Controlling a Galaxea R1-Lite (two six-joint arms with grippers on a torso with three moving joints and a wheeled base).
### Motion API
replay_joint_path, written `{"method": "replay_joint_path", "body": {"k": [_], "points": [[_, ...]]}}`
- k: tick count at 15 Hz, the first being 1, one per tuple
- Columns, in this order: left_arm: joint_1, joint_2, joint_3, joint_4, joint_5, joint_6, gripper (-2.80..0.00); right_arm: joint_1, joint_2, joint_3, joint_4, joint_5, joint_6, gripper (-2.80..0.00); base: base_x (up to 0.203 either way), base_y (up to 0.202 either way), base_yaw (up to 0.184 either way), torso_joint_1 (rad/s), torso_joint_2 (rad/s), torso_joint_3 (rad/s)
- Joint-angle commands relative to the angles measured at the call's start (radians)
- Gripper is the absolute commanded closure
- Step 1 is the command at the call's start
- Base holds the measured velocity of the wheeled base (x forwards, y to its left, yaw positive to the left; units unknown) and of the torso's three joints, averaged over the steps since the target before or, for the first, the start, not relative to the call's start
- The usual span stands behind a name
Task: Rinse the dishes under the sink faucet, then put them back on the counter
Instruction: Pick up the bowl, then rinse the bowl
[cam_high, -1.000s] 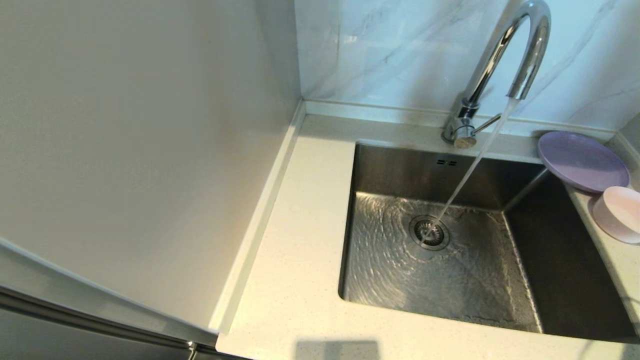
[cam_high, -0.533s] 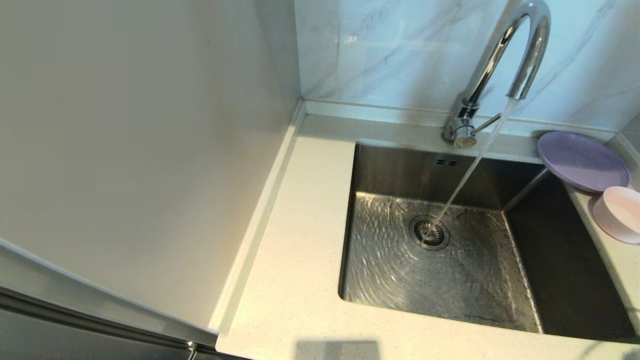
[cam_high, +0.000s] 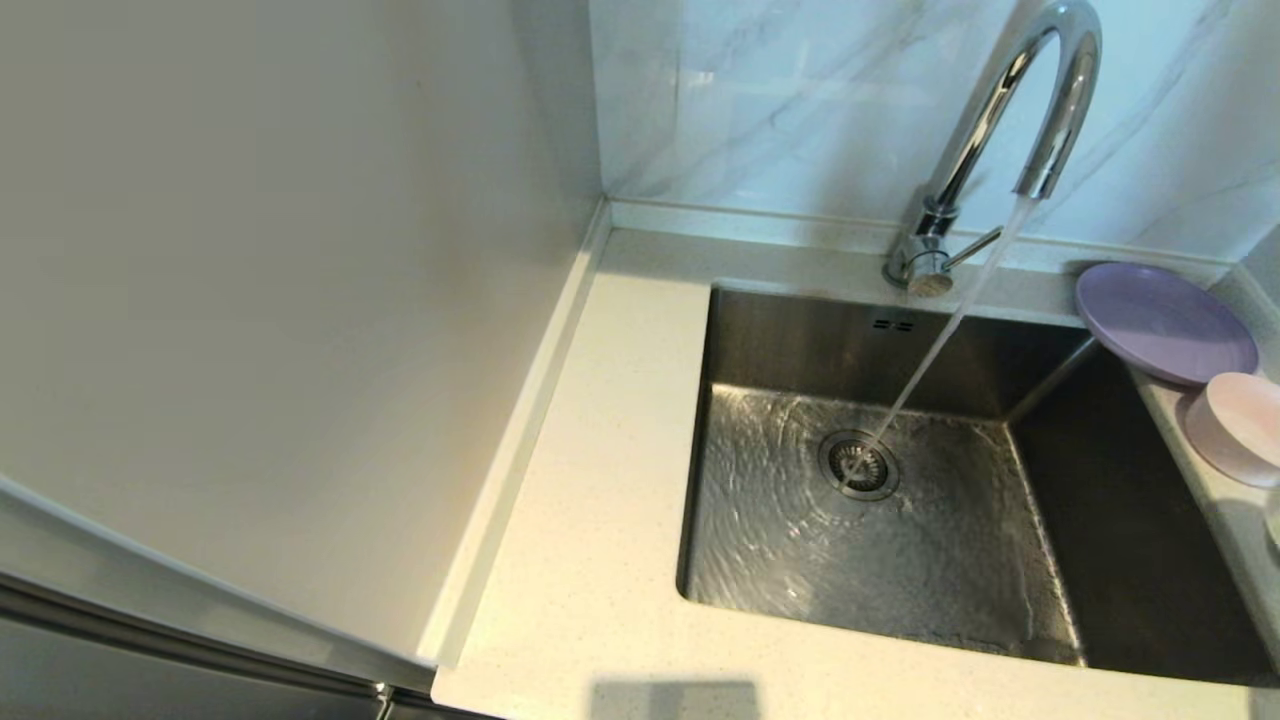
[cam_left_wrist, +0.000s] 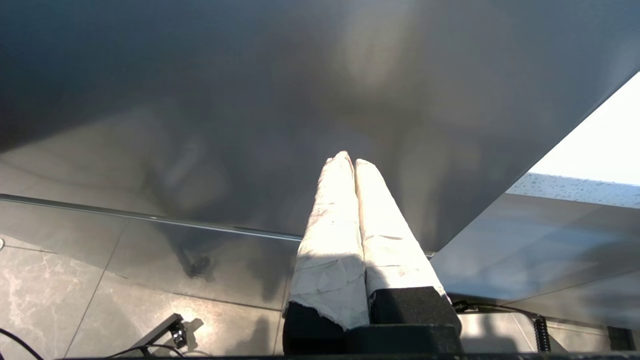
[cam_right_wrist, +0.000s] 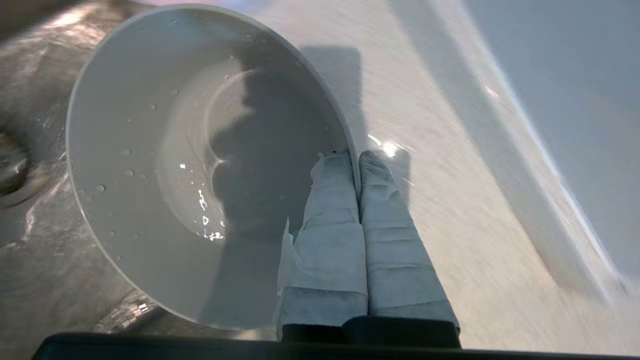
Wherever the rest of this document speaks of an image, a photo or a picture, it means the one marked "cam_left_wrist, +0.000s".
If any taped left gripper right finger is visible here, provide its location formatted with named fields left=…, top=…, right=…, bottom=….
left=355, top=159, right=462, bottom=328

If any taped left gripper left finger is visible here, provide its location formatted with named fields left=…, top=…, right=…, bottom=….
left=282, top=151, right=371, bottom=354

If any base cabinet front panel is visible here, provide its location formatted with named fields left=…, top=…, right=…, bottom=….
left=431, top=192, right=640, bottom=331

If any tall cabinet unit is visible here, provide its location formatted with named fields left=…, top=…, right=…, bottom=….
left=0, top=0, right=640, bottom=256

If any small black block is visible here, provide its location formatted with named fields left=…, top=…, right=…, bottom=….
left=607, top=326, right=637, bottom=352

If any black coiled cable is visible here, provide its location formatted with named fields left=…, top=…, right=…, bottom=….
left=451, top=299, right=553, bottom=354

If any thin black cable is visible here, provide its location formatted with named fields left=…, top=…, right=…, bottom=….
left=0, top=327, right=47, bottom=360
left=102, top=342, right=188, bottom=360

